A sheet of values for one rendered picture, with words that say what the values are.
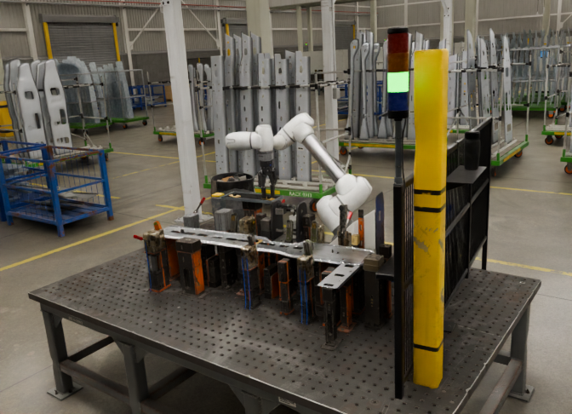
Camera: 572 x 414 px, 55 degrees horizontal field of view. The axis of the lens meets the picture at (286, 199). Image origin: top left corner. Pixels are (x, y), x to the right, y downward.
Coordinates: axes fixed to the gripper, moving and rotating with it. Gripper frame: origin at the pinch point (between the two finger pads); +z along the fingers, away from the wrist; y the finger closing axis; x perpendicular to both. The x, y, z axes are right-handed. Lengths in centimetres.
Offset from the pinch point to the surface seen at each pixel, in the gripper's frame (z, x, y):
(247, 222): 13.4, 2.2, 20.7
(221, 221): 14.1, -15.4, 25.7
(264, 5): -167, -536, -527
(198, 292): 47, -5, 55
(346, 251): 20, 68, 12
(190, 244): 18, -6, 57
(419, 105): -61, 135, 52
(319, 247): 20, 53, 15
